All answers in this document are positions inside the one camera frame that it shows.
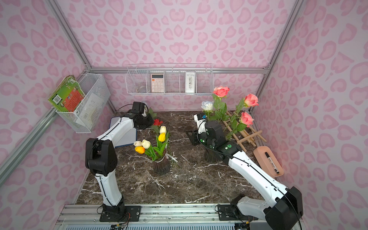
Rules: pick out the white wire wall basket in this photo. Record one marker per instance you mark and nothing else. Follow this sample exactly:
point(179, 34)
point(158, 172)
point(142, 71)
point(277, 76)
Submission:
point(138, 80)

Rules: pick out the pink eraser holder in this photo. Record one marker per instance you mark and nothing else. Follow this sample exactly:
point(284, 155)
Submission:
point(264, 163)

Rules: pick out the pink calculator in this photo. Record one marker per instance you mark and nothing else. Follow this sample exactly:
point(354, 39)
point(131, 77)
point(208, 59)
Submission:
point(157, 83)

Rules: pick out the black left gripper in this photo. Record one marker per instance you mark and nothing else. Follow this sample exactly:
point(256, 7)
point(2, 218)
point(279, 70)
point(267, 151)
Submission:
point(146, 122)

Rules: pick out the peach pink tulip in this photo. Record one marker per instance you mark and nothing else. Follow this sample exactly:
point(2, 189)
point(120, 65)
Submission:
point(137, 144)

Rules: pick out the white mesh side basket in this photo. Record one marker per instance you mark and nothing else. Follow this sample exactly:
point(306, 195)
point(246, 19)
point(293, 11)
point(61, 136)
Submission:
point(87, 113)

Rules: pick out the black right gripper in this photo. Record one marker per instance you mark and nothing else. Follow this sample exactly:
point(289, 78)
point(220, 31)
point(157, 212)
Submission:
point(194, 136)

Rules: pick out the orange tulip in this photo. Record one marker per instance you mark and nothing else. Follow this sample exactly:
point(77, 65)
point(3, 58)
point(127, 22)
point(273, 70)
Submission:
point(141, 150)

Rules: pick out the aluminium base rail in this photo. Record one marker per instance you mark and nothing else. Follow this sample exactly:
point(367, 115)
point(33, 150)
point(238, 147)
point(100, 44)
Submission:
point(188, 213)

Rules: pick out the pink rose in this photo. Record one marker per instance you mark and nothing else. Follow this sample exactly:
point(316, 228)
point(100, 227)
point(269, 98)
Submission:
point(246, 118)
point(219, 106)
point(249, 101)

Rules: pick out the yellow tulip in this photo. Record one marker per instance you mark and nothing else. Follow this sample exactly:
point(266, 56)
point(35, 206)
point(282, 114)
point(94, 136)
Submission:
point(161, 144)

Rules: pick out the wooden easel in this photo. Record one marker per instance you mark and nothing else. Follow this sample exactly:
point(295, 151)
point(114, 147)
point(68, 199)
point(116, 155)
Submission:
point(248, 137)

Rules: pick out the black marker pen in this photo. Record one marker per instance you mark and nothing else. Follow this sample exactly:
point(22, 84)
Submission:
point(272, 163)

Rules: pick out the cream white tulip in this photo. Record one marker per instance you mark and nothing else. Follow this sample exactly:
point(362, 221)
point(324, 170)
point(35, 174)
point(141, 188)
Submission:
point(163, 130)
point(146, 143)

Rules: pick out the green red booklet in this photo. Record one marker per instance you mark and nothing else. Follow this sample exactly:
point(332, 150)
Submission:
point(67, 96)

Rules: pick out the red rose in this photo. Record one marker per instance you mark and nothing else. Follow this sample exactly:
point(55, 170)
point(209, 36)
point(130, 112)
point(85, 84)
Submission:
point(156, 126)

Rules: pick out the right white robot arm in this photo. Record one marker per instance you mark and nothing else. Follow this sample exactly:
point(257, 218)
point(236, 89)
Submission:
point(281, 208)

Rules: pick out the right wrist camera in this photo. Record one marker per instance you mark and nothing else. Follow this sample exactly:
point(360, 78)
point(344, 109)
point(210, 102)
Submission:
point(200, 120)

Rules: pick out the white rose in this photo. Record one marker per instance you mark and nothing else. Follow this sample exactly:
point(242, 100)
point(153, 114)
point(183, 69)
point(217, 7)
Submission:
point(207, 108)

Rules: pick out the blue framed whiteboard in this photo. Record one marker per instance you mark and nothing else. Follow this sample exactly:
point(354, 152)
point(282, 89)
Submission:
point(128, 139)

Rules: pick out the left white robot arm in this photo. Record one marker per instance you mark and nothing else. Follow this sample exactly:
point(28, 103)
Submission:
point(101, 157)

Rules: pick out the white remote control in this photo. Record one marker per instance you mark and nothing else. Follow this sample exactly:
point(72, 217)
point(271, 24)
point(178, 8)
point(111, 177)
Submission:
point(190, 82)

